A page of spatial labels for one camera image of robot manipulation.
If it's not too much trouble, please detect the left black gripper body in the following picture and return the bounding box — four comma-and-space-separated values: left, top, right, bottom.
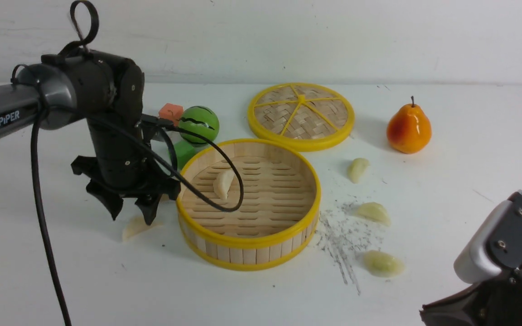
71, 156, 180, 199

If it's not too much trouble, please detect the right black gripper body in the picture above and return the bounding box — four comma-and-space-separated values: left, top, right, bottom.
419, 281, 510, 326

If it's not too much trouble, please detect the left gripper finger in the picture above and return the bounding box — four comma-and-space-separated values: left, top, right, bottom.
86, 180, 124, 221
135, 194, 162, 225

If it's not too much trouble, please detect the white dumpling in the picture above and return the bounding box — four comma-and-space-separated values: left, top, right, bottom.
212, 169, 235, 201
122, 216, 163, 243

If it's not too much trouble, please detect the greenish dumpling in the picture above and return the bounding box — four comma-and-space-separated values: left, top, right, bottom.
347, 158, 370, 184
354, 202, 392, 226
363, 250, 406, 278

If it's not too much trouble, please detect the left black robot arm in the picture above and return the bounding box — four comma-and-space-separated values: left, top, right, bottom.
0, 49, 180, 225

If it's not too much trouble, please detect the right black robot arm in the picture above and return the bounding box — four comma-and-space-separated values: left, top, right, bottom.
419, 264, 522, 326

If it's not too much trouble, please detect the yellow bamboo steamer tray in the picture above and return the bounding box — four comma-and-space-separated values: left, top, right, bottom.
176, 139, 321, 272

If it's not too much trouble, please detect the yellow woven steamer lid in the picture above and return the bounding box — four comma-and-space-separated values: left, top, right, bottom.
247, 82, 356, 151

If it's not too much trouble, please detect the green foam cube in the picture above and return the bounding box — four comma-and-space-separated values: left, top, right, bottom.
169, 140, 197, 171

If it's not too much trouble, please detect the orange foam cube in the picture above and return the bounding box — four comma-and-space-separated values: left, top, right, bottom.
158, 103, 184, 126

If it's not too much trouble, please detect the green toy watermelon ball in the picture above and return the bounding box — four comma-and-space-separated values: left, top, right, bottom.
178, 105, 220, 142

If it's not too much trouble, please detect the orange toy pear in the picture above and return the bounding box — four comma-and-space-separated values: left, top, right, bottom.
386, 96, 432, 154

